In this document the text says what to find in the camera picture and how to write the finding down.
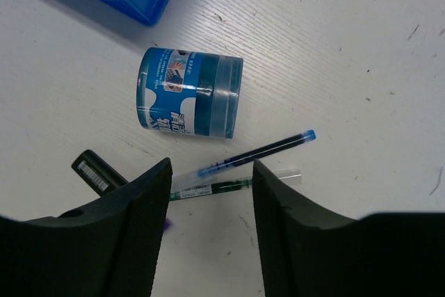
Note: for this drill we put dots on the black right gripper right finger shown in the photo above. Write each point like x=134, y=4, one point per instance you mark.
x=308, y=250

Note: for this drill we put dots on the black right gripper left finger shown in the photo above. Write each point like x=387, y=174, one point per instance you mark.
x=108, y=247

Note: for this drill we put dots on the purple capped black highlighter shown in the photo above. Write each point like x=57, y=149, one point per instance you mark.
x=103, y=179

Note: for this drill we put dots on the green ink pen refill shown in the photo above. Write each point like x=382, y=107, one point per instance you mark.
x=291, y=177

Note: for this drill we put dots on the blue ink pen refill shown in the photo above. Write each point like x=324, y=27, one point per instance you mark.
x=261, y=152

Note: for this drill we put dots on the blue labelled round jar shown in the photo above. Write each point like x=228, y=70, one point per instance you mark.
x=188, y=92

